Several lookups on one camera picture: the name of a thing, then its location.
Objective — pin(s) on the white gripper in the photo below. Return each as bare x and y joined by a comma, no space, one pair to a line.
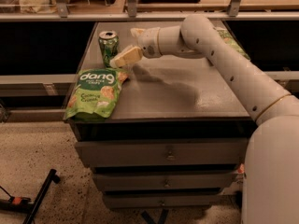
149,41

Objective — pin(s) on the green soda can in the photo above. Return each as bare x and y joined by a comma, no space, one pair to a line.
108,43

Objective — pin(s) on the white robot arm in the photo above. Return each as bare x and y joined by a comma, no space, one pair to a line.
271,169

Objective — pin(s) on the green dang rice chip bag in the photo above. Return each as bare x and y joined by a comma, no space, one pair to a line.
96,94

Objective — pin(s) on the green snack bag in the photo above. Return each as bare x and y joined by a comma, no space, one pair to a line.
229,40

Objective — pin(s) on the grey drawer cabinet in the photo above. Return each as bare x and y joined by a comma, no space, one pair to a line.
171,98

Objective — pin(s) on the top grey drawer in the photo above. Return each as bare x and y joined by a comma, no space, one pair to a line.
133,153

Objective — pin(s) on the grey drawer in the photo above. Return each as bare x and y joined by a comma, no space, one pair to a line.
119,202
163,181
133,153

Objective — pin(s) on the middle grey drawer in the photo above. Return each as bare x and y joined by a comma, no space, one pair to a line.
163,181

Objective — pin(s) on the black stand leg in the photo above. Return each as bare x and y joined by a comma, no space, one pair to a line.
51,177

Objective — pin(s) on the bottom grey drawer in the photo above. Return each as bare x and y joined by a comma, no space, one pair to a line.
119,202

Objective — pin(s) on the black tool with orange band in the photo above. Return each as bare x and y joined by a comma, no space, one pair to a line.
15,203

